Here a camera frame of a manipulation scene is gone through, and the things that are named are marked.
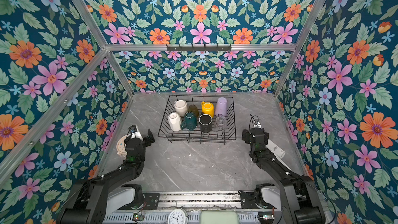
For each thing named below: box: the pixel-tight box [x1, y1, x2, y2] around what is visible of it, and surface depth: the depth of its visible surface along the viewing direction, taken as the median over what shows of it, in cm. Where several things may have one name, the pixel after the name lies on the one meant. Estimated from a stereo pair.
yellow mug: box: [201, 101, 215, 118], surface depth 98 cm
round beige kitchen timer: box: [116, 134, 128, 158], surface depth 90 cm
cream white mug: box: [168, 112, 181, 132], surface depth 93 cm
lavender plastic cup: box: [214, 96, 228, 117], surface depth 100 cm
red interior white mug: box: [173, 99, 189, 117], surface depth 103 cm
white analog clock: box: [167, 205, 190, 224], surface depth 68 cm
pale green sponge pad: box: [200, 210, 239, 224], surface depth 70 cm
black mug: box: [198, 113, 213, 134], surface depth 93 cm
